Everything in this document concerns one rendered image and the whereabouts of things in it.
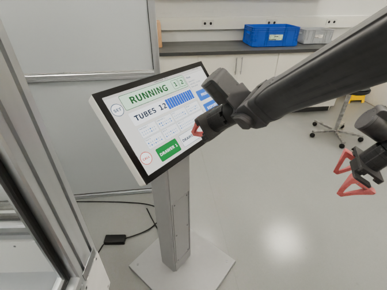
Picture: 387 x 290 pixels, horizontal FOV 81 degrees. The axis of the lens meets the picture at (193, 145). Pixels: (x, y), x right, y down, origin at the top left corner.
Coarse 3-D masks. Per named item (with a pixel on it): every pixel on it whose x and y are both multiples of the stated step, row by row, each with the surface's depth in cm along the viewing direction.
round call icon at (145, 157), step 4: (144, 152) 70; (148, 152) 71; (140, 156) 69; (144, 156) 70; (148, 156) 70; (152, 156) 71; (140, 160) 68; (144, 160) 69; (148, 160) 70; (152, 160) 71; (144, 164) 69; (148, 164) 70
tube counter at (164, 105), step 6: (186, 90) 88; (174, 96) 84; (180, 96) 85; (186, 96) 87; (192, 96) 89; (156, 102) 78; (162, 102) 79; (168, 102) 81; (174, 102) 83; (180, 102) 84; (162, 108) 79; (168, 108) 80
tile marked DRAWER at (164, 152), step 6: (174, 138) 78; (168, 144) 76; (174, 144) 78; (156, 150) 73; (162, 150) 74; (168, 150) 75; (174, 150) 77; (180, 150) 78; (162, 156) 74; (168, 156) 75
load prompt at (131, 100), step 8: (168, 80) 84; (176, 80) 86; (184, 80) 89; (144, 88) 76; (152, 88) 78; (160, 88) 81; (168, 88) 83; (176, 88) 85; (120, 96) 70; (128, 96) 72; (136, 96) 74; (144, 96) 76; (152, 96) 78; (160, 96) 80; (128, 104) 71; (136, 104) 73
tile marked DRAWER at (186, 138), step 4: (184, 132) 82; (188, 132) 83; (180, 136) 80; (184, 136) 81; (188, 136) 82; (192, 136) 84; (196, 136) 85; (184, 140) 81; (188, 140) 82; (192, 140) 83; (184, 144) 80; (188, 144) 81
